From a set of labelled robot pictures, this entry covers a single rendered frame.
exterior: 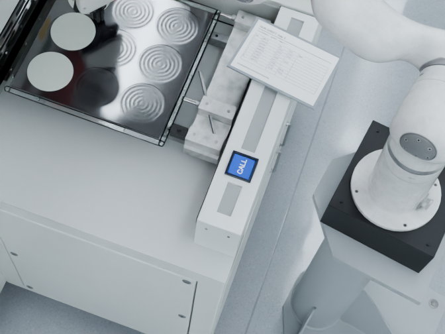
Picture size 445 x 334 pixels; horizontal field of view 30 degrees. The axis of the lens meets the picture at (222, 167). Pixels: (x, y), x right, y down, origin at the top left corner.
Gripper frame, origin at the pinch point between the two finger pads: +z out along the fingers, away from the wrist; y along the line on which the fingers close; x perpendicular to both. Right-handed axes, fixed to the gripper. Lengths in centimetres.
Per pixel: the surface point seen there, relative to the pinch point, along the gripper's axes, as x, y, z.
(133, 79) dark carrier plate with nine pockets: -17.7, -1.6, 2.5
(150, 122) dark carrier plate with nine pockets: -28.7, -4.1, 2.6
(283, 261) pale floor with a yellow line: -54, 29, 93
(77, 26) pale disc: 0.4, -5.1, 2.5
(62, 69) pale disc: -7.5, -13.5, 2.6
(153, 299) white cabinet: -53, -19, 43
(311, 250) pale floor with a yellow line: -56, 39, 93
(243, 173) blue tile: -51, 3, -4
